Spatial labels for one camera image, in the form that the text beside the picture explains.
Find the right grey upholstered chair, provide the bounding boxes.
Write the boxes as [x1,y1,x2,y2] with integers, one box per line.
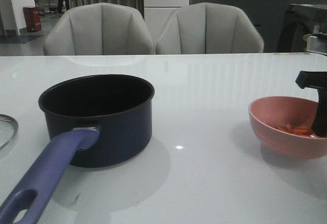
[155,3,264,55]

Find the grey counter with white top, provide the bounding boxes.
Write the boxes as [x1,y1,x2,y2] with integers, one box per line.
[190,0,326,53]

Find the left grey upholstered chair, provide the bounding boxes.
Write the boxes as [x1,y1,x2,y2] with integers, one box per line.
[43,3,155,56]

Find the orange ham pieces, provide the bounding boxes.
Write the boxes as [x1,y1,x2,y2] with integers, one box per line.
[275,123,314,137]

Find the pink bowl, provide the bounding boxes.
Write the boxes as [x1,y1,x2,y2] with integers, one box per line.
[249,96,326,159]

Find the dark blue saucepan purple handle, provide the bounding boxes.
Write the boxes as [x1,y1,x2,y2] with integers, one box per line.
[1,74,155,223]

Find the glass lid purple knob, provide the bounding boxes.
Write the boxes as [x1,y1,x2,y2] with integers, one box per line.
[1,114,18,150]

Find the red bin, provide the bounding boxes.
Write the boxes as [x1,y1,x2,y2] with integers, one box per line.
[23,6,41,32]

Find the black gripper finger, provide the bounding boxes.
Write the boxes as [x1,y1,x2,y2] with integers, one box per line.
[295,71,326,137]

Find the grey upholstered chair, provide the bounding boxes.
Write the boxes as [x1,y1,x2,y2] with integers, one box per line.
[43,3,155,56]
[155,3,264,55]

